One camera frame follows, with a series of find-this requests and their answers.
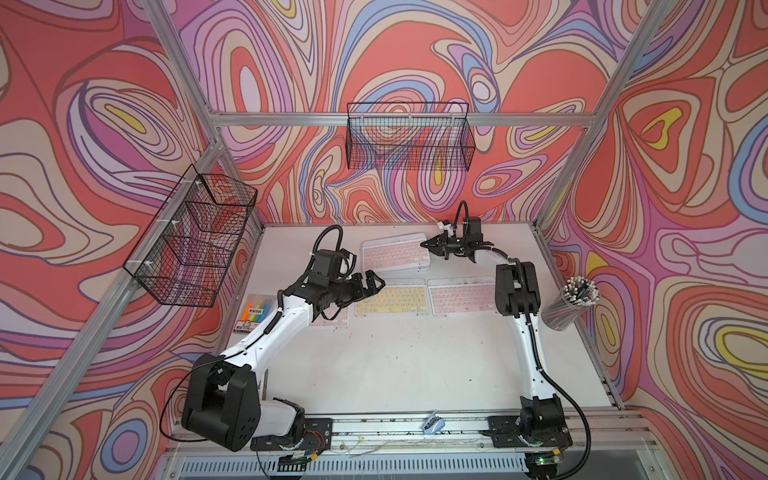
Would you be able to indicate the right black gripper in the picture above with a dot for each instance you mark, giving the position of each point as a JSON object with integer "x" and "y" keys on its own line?
{"x": 439, "y": 239}

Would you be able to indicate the colourful marker pack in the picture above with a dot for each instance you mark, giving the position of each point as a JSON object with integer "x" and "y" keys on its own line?
{"x": 257, "y": 307}

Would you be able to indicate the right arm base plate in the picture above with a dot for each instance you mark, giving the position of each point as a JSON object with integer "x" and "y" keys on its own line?
{"x": 511, "y": 432}

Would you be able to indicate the pink keyboard left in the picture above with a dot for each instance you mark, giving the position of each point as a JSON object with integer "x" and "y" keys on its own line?
{"x": 332, "y": 318}

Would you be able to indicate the metal cup with pencils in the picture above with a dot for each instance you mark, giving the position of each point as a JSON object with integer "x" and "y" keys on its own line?
{"x": 577, "y": 295}

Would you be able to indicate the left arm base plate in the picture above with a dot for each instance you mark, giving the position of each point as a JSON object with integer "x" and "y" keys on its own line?
{"x": 312, "y": 435}

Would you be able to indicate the black wire basket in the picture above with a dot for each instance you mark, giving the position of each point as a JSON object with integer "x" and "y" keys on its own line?
{"x": 409, "y": 136}
{"x": 184, "y": 257}

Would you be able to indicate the yellow keyboard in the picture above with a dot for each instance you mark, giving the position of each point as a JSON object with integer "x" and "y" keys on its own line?
{"x": 398, "y": 297}

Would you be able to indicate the black wire basket left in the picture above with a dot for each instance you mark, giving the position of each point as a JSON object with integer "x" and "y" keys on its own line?
{"x": 184, "y": 257}

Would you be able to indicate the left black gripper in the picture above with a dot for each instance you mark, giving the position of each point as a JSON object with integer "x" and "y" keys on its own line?
{"x": 360, "y": 292}

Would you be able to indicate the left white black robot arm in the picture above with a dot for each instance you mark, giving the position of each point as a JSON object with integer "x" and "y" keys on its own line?
{"x": 223, "y": 403}

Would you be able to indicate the blue white binder clip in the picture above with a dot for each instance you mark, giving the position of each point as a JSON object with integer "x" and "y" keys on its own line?
{"x": 433, "y": 425}

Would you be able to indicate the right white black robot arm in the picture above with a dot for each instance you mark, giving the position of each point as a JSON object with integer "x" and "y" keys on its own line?
{"x": 517, "y": 298}

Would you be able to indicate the pink keyboard front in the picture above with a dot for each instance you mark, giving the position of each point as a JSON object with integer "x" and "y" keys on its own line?
{"x": 398, "y": 253}

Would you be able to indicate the black wire basket back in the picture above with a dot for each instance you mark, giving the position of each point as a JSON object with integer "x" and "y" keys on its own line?
{"x": 409, "y": 136}

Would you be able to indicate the pink keyboard right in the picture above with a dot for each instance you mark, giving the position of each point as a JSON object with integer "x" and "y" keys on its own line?
{"x": 461, "y": 296}

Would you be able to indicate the pink keyboard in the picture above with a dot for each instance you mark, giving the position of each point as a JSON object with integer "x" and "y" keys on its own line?
{"x": 461, "y": 296}
{"x": 398, "y": 253}
{"x": 332, "y": 318}

